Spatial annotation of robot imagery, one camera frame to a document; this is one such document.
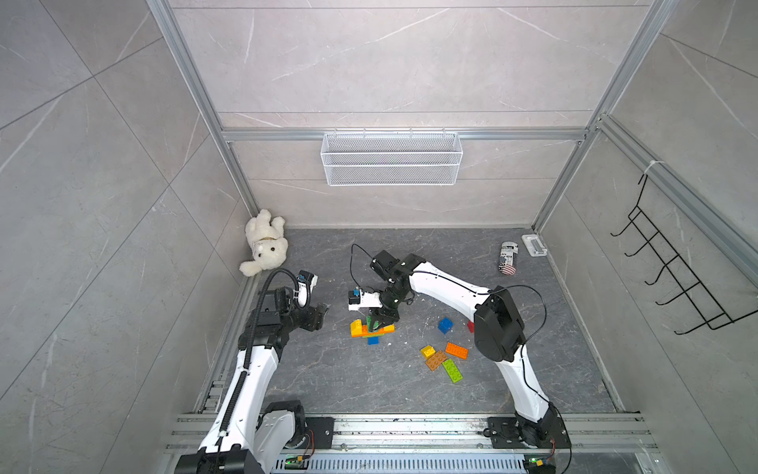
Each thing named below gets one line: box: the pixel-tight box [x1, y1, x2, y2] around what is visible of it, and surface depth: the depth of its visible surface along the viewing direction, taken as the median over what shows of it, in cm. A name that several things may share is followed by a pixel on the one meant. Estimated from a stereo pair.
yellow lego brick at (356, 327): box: [350, 317, 363, 337], surface depth 83 cm
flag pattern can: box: [498, 240, 520, 276], surface depth 109 cm
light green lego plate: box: [442, 358, 464, 384], surface depth 85 cm
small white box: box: [521, 234, 548, 258], surface depth 116 cm
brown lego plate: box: [425, 350, 449, 372], surface depth 87 cm
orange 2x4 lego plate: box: [351, 324, 396, 338], surface depth 84 cm
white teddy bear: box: [239, 209, 290, 278], surface depth 107 cm
